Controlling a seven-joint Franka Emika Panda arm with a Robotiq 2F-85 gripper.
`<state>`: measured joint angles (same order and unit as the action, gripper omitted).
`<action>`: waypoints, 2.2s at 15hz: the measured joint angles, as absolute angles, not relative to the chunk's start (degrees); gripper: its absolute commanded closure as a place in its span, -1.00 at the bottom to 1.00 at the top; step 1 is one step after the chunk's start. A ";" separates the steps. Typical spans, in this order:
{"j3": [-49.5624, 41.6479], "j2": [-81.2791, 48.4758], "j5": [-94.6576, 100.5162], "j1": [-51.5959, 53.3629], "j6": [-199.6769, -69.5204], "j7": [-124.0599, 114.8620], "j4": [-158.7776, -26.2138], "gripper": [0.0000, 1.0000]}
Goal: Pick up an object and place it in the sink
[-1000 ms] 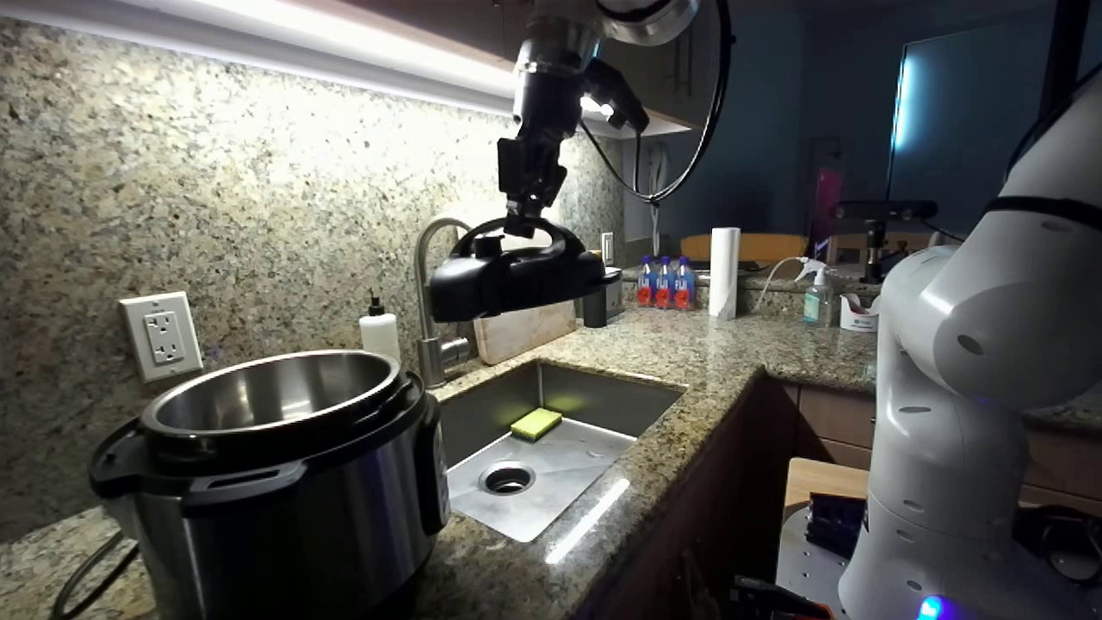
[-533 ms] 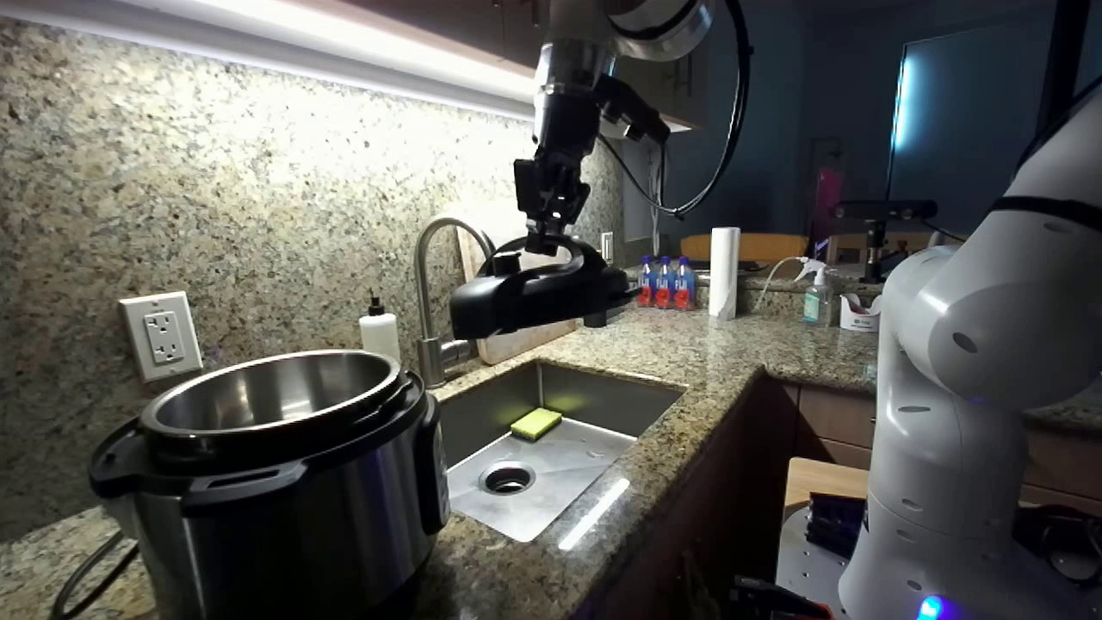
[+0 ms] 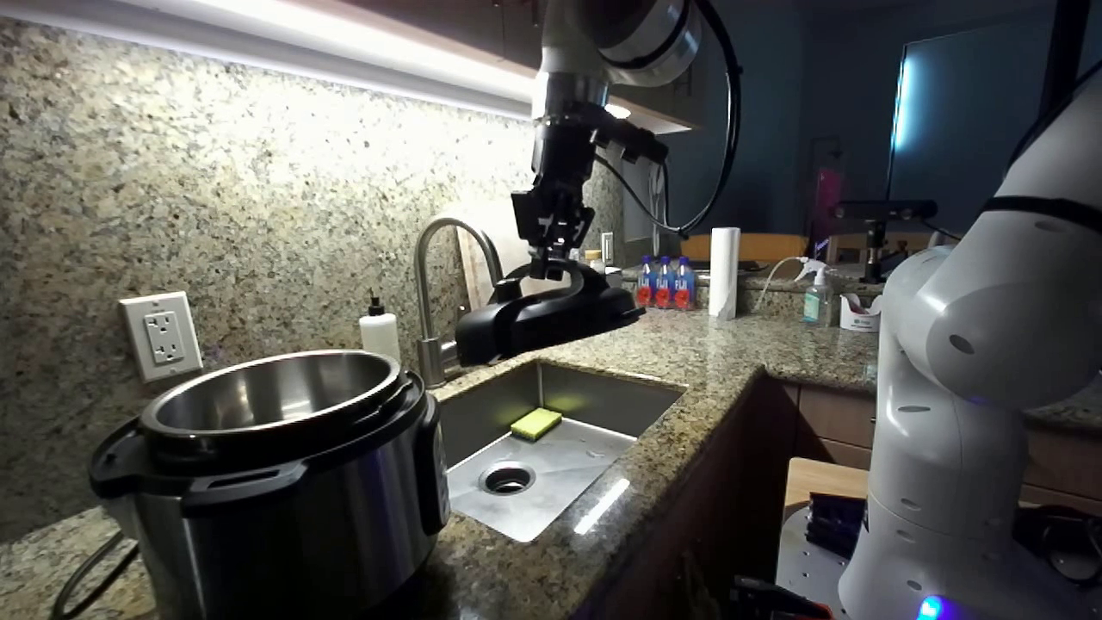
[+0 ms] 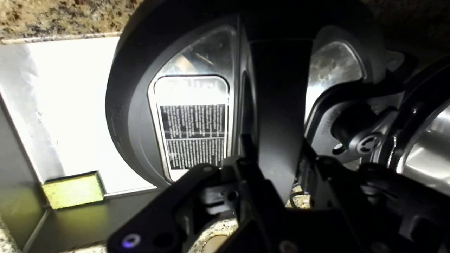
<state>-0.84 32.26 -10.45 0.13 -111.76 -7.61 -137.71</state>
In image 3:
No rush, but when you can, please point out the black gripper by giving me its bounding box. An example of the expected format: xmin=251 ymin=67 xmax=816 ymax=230
xmin=506 ymin=113 xmax=601 ymax=281

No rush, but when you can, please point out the black pressure cooker lid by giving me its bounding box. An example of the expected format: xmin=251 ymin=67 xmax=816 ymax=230
xmin=450 ymin=255 xmax=646 ymax=372

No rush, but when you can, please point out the stainless steel sink basin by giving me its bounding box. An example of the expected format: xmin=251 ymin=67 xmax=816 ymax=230
xmin=433 ymin=354 xmax=690 ymax=550

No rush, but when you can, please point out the brushed steel gooseneck faucet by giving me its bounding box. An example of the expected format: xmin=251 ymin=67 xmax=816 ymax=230
xmin=411 ymin=214 xmax=506 ymax=390

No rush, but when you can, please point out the white cylindrical container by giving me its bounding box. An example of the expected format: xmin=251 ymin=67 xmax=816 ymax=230
xmin=706 ymin=225 xmax=745 ymax=324

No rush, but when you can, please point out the yellow green sponge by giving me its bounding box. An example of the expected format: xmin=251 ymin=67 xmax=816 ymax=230
xmin=506 ymin=403 xmax=568 ymax=444

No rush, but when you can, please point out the white soap dispenser bottle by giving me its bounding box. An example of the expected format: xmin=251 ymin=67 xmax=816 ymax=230
xmin=353 ymin=293 xmax=406 ymax=372

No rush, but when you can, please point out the clear spray bottle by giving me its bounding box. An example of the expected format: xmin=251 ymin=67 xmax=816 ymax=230
xmin=800 ymin=255 xmax=836 ymax=332

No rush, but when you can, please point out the under-cabinet light strip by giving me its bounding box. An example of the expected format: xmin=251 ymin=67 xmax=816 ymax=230
xmin=0 ymin=0 xmax=636 ymax=124

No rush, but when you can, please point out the stainless pressure cooker base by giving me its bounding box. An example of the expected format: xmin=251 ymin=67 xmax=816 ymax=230
xmin=86 ymin=347 xmax=455 ymax=620

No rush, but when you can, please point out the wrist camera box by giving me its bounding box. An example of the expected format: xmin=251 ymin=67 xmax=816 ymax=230
xmin=597 ymin=119 xmax=673 ymax=174

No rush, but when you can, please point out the white wall outlet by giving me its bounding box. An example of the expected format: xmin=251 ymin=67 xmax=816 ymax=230
xmin=116 ymin=291 xmax=209 ymax=387

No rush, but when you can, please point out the black power cord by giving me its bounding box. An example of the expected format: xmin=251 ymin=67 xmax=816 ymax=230
xmin=44 ymin=529 xmax=143 ymax=620

